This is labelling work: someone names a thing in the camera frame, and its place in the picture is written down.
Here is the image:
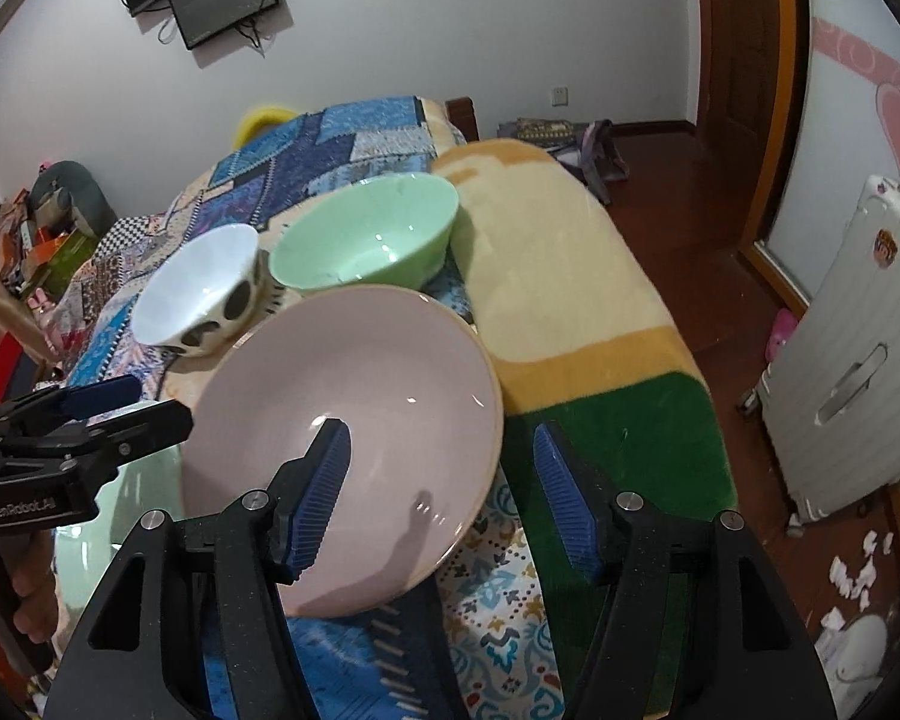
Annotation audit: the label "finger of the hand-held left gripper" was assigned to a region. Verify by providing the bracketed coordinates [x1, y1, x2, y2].
[0, 399, 194, 481]
[0, 375, 143, 428]

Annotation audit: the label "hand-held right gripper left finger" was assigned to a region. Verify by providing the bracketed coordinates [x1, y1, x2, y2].
[49, 418, 353, 720]

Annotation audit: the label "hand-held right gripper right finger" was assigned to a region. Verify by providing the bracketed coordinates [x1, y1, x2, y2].
[532, 421, 841, 720]

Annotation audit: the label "green plate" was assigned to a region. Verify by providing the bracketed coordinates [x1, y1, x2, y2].
[51, 442, 196, 616]

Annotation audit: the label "pink bowl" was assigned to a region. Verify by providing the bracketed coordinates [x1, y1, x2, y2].
[180, 285, 505, 620]

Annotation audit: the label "white dark-spotted bowl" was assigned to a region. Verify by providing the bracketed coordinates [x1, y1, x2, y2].
[131, 225, 262, 357]

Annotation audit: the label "green bowl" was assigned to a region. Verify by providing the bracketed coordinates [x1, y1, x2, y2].
[268, 172, 460, 293]

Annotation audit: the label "person's left hand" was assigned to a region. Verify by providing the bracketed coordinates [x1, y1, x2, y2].
[4, 532, 62, 650]

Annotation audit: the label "red box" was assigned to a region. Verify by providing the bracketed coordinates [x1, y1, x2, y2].
[0, 330, 38, 406]

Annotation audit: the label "pink rabbit toy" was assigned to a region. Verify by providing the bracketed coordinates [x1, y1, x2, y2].
[28, 286, 59, 335]

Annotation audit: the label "green bag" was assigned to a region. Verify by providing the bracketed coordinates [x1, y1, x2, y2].
[37, 229, 102, 293]

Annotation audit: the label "clutter pile with green bag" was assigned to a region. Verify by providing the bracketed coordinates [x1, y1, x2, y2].
[0, 191, 68, 293]

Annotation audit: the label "yellow green fleece blanket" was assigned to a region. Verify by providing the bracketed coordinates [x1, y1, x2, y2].
[429, 139, 737, 720]

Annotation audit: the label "pink small object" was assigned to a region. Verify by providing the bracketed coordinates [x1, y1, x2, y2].
[765, 307, 800, 361]

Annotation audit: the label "crumpled tissue scraps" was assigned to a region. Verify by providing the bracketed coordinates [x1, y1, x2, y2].
[787, 525, 900, 631]

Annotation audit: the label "white round object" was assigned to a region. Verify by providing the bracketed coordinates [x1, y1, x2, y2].
[814, 615, 890, 683]

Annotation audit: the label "patchwork printed blanket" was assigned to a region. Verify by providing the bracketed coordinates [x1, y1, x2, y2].
[0, 94, 571, 720]

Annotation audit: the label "white suitcase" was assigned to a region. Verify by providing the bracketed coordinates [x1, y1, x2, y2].
[754, 174, 900, 522]

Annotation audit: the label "patterned cloth bag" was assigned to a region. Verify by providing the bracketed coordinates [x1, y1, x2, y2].
[499, 118, 627, 205]

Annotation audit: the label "brown wooden door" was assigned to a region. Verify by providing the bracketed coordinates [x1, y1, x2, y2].
[694, 0, 807, 256]

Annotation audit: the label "yellow foam ring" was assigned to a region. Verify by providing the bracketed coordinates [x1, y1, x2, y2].
[232, 103, 297, 151]

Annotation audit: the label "wooden bed post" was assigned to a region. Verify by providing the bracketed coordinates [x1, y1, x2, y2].
[445, 95, 482, 145]

